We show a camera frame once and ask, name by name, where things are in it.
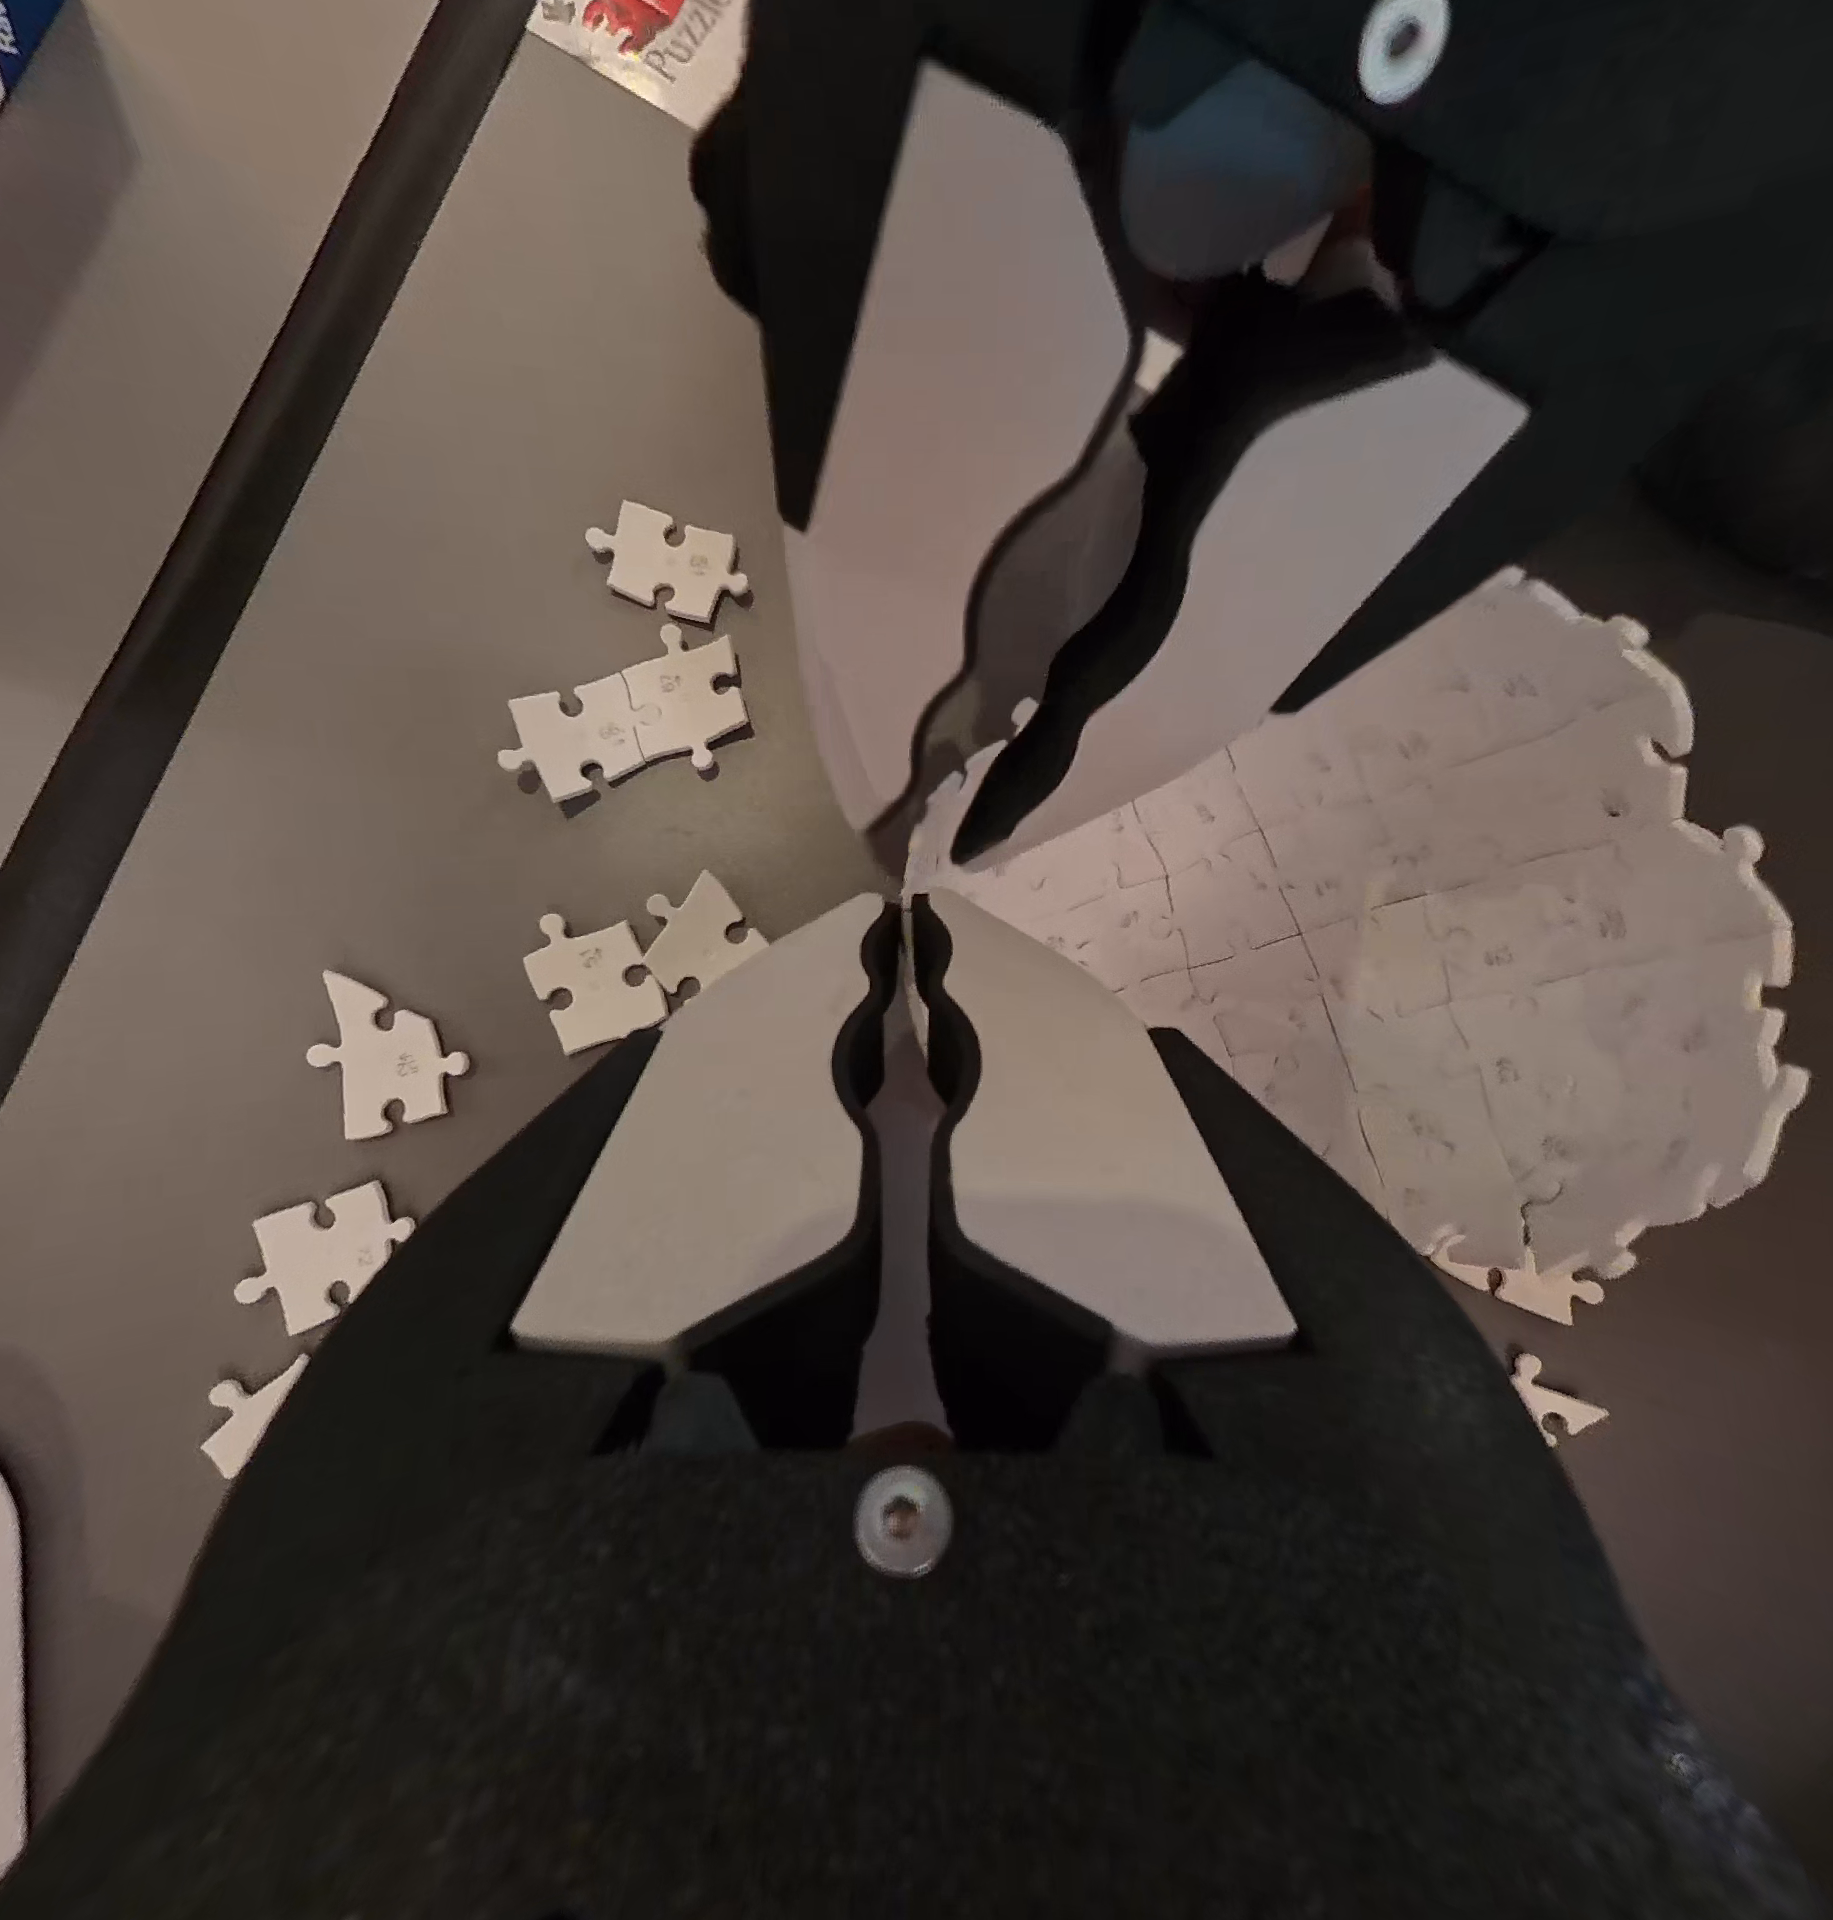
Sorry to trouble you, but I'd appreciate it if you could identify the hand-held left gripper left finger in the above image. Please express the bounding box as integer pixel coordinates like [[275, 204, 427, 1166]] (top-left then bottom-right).
[[506, 891, 908, 1371]]

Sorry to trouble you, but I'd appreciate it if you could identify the puzzle pieces group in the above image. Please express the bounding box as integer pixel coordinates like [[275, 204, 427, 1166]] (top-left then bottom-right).
[[203, 495, 774, 1481]]

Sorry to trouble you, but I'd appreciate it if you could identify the printed instruction leaflet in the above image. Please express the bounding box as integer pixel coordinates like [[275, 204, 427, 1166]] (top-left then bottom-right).
[[526, 0, 753, 139]]

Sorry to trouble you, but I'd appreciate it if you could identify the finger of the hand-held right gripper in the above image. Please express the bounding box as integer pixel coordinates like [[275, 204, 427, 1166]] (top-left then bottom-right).
[[956, 347, 1539, 866], [791, 62, 1145, 826]]

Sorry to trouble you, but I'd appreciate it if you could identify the single white puzzle piece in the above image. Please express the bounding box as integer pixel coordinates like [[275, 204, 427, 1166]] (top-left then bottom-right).
[[1506, 1351, 1616, 1453]]

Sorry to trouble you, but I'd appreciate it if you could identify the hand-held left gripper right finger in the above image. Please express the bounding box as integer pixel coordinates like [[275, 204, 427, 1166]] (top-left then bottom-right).
[[916, 891, 1302, 1371]]

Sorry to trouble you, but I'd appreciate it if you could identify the partly built white puzzle ball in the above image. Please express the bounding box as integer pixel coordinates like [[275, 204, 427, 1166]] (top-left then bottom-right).
[[901, 571, 1799, 1322]]

